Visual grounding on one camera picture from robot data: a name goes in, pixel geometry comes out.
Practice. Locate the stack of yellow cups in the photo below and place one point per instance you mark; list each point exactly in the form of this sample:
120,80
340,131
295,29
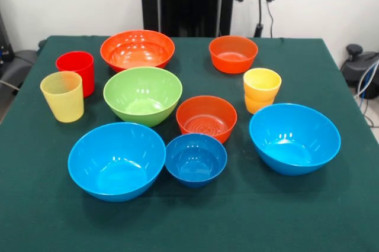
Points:
260,101

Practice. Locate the orange bowl with ringed bottom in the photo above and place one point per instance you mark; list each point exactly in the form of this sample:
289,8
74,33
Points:
204,116

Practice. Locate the small plain orange bowl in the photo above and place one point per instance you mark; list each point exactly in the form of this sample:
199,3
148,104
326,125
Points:
232,62

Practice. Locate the large orange bowl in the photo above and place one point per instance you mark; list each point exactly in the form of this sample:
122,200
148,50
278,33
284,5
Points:
136,55

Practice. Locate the green bowl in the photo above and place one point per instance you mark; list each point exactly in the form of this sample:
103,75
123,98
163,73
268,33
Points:
142,98

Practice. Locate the large blue bowl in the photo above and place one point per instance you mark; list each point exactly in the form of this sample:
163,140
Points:
118,169
293,151

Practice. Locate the red cup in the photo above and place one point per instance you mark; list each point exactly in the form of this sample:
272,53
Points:
86,71

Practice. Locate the small dark blue bowl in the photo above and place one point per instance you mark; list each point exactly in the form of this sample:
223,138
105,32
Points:
195,163

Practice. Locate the translucent yellow cup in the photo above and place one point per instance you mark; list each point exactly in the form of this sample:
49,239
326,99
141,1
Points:
63,104

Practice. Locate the dark green tablecloth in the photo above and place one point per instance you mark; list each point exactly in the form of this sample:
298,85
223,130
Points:
266,219

